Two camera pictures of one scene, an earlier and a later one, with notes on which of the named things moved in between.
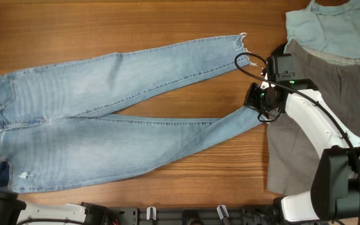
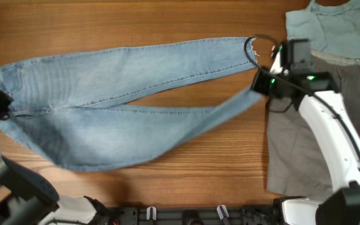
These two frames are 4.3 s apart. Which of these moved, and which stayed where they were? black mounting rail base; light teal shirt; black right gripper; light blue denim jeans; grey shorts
Moved: light blue denim jeans; black right gripper
Stayed: light teal shirt; grey shorts; black mounting rail base
